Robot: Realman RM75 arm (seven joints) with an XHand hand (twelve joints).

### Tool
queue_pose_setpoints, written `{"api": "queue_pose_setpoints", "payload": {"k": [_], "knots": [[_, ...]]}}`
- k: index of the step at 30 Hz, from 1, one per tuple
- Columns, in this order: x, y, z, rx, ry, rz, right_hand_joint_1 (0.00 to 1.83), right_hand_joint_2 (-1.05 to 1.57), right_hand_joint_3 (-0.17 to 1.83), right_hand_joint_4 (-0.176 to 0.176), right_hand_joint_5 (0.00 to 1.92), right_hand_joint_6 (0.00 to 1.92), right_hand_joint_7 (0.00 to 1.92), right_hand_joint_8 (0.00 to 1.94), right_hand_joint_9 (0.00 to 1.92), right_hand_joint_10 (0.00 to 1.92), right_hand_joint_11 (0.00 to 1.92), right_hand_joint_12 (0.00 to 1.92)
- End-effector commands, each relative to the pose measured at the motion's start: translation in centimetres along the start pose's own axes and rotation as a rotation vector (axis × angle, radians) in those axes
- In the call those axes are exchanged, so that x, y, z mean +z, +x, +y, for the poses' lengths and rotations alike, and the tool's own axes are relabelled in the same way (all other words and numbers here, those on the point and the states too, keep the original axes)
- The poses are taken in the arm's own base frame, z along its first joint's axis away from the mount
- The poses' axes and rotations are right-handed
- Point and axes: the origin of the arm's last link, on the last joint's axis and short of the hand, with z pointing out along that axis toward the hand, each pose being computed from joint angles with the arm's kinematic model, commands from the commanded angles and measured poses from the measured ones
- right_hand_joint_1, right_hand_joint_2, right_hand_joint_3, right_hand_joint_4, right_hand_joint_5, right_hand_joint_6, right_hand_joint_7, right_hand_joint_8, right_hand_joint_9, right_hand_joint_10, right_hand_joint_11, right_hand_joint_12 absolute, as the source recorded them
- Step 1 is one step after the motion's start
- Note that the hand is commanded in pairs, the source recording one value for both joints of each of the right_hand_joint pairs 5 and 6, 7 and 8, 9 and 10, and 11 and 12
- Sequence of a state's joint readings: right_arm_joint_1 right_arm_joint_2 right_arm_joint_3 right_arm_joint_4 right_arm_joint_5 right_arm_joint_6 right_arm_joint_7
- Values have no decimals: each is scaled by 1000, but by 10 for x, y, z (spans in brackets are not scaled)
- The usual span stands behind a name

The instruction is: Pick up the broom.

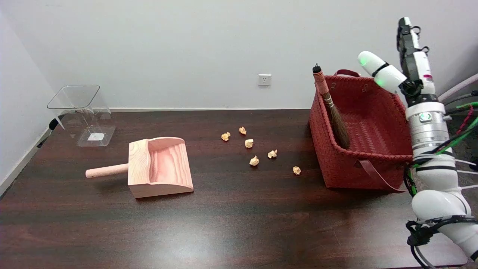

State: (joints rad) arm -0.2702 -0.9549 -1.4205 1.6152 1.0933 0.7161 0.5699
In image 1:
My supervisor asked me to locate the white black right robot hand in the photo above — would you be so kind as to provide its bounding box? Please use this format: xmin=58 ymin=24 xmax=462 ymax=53
xmin=358 ymin=17 xmax=445 ymax=109

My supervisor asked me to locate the black angled bracket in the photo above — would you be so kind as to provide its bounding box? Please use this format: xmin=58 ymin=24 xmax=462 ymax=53
xmin=37 ymin=114 xmax=66 ymax=148

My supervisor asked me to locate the clear plastic container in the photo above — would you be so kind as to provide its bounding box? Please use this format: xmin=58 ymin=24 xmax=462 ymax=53
xmin=47 ymin=85 xmax=117 ymax=147

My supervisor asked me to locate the red robot cable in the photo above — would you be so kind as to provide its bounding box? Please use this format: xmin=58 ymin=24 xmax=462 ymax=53
xmin=455 ymin=106 xmax=475 ymax=136

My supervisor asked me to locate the red woven basket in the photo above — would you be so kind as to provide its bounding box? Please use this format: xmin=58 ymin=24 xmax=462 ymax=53
xmin=308 ymin=69 xmax=415 ymax=193

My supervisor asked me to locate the small broom with handle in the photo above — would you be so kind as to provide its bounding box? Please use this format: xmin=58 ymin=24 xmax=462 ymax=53
xmin=312 ymin=64 xmax=351 ymax=149

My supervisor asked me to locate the wooden dustpan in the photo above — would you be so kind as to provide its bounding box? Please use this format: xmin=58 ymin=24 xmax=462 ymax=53
xmin=85 ymin=137 xmax=194 ymax=198

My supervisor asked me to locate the green robot cable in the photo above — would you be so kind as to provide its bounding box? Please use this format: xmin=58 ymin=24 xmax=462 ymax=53
xmin=409 ymin=101 xmax=478 ymax=197

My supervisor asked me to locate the office chair with pale armrest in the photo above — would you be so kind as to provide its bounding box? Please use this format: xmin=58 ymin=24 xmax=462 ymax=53
xmin=438 ymin=73 xmax=478 ymax=112

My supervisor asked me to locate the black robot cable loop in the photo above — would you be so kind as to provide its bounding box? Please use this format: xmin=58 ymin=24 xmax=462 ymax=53
xmin=406 ymin=215 xmax=478 ymax=269

